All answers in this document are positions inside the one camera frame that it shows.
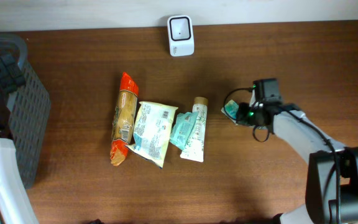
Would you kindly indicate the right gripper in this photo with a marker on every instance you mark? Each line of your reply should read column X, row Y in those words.
column 240, row 114

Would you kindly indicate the small teal tissue pack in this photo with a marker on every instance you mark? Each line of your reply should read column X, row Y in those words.
column 230, row 109

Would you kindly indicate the teal sachet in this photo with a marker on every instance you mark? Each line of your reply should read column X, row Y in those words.
column 182, row 129

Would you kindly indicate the white bamboo print tube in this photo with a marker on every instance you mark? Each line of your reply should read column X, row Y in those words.
column 194, row 147

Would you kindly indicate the white wet wipes pack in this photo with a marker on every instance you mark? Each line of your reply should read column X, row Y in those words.
column 152, row 129

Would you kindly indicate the orange cracker snack pack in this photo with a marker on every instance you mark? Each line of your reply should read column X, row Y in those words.
column 124, row 119

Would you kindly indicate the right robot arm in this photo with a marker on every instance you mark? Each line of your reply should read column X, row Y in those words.
column 332, row 180

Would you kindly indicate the white barcode scanner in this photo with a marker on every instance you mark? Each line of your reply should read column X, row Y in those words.
column 180, row 36

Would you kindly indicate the grey plastic basket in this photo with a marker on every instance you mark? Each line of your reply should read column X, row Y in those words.
column 29, row 104

